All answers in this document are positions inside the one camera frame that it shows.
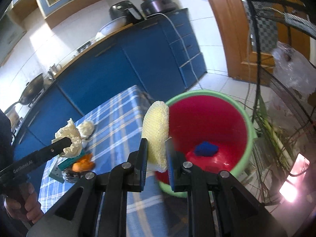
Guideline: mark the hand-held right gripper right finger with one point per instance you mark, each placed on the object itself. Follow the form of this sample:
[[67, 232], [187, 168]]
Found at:
[[171, 167]]

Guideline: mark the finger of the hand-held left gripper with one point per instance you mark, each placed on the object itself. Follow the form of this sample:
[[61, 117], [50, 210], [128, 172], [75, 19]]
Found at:
[[58, 147]]

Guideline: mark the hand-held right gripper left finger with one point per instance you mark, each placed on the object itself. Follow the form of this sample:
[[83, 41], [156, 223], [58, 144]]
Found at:
[[143, 163]]

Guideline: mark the white tissue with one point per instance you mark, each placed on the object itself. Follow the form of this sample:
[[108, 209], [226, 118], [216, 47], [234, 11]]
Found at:
[[71, 130]]

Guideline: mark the orange cloth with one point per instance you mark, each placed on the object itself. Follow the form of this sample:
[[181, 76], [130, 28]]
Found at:
[[82, 166]]

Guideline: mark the white tissue ball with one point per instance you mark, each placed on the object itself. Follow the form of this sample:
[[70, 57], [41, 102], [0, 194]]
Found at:
[[86, 127]]

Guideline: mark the yellow foam net sleeve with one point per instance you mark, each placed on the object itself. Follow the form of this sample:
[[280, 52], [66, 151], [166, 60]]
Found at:
[[155, 128]]

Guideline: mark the red bucket with green rim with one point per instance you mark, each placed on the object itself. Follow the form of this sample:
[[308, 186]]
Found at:
[[209, 118]]

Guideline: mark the person's left hand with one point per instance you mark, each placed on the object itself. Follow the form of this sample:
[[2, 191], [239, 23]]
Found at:
[[34, 202]]

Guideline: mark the teal carton box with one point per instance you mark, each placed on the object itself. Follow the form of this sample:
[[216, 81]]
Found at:
[[68, 164]]

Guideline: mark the black scrubber ball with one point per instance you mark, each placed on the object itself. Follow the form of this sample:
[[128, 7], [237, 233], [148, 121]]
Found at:
[[71, 177]]

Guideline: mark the person's dark clothing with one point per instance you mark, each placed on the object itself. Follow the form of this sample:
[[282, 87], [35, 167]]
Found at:
[[4, 133]]

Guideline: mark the beige ceramic jar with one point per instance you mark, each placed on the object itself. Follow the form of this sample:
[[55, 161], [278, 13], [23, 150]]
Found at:
[[11, 117]]

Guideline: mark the blue plaid tablecloth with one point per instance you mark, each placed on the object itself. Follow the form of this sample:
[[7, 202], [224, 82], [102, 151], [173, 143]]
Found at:
[[116, 118]]

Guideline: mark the black wok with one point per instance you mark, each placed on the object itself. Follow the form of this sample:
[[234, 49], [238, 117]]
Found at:
[[30, 91]]

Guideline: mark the small steel pot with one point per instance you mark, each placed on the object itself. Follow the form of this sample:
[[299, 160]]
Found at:
[[54, 70]]

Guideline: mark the blue base cabinet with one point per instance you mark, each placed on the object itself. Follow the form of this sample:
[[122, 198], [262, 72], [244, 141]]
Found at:
[[98, 74]]

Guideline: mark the black gas stove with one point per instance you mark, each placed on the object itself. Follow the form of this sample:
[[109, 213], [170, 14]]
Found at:
[[84, 46]]

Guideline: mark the green onions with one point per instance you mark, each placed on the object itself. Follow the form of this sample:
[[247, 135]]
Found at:
[[269, 128]]

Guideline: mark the white bowl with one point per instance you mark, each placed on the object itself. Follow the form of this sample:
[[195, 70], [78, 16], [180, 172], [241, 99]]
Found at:
[[111, 27]]

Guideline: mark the wooden door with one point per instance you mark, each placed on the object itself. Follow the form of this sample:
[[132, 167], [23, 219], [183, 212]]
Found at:
[[229, 29]]

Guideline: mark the stacked metal pots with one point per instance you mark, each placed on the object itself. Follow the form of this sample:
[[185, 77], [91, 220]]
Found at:
[[158, 5]]

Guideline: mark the clear plastic bag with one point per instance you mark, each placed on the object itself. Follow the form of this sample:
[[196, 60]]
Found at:
[[296, 69]]

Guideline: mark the black metal rack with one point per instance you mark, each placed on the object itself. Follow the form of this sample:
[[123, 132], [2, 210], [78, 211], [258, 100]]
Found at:
[[271, 9]]

